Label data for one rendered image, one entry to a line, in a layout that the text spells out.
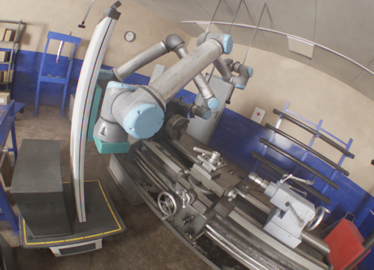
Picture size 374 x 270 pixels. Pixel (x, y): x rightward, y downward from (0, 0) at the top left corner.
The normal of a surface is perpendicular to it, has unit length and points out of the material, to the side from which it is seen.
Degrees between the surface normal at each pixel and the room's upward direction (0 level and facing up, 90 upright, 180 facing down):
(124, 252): 0
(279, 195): 86
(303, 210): 82
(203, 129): 90
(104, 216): 0
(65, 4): 90
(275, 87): 90
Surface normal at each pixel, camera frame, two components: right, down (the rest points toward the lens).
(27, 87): 0.70, 0.45
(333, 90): -0.62, -0.01
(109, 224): 0.36, -0.89
